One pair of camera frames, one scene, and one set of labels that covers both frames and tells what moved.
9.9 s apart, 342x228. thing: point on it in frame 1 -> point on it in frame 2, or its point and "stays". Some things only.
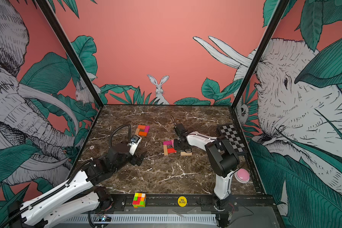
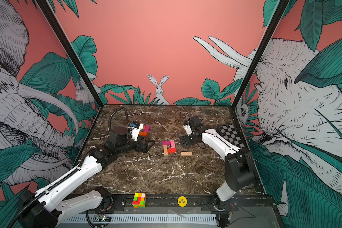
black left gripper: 136,160 -> 146,148
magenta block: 147,128 stays
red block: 171,150 stays
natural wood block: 165,150 stays
